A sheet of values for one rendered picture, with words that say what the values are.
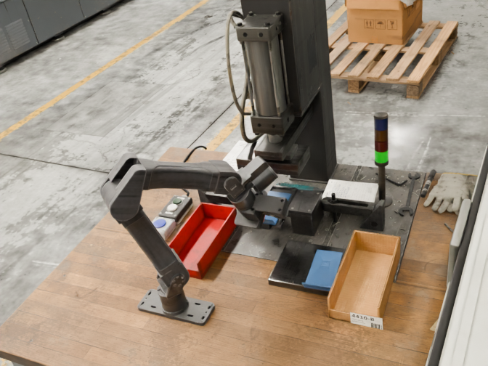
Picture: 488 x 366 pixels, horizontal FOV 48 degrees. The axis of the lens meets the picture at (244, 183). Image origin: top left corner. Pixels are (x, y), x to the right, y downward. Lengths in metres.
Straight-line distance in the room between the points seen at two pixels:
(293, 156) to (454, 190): 0.50
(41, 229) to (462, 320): 3.37
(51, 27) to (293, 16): 5.70
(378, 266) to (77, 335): 0.79
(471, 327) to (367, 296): 1.09
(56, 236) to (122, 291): 1.96
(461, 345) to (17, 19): 6.44
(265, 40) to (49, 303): 0.91
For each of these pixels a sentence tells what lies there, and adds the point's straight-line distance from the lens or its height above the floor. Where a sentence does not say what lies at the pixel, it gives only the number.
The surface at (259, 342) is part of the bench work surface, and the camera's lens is 1.34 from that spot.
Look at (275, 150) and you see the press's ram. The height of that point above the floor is 1.18.
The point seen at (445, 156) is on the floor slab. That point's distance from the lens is 3.58.
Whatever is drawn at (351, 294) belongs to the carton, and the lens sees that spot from 1.42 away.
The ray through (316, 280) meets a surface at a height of 0.92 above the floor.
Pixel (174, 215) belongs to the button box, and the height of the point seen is 0.93.
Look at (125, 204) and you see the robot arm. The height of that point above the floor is 1.28.
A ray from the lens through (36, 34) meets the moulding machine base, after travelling 6.79.
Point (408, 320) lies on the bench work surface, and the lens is 1.37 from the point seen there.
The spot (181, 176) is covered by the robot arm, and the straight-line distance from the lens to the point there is 1.22.
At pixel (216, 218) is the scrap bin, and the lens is 1.70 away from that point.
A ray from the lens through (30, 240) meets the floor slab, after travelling 3.55.
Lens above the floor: 1.93
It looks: 34 degrees down
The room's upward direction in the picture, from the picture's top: 11 degrees counter-clockwise
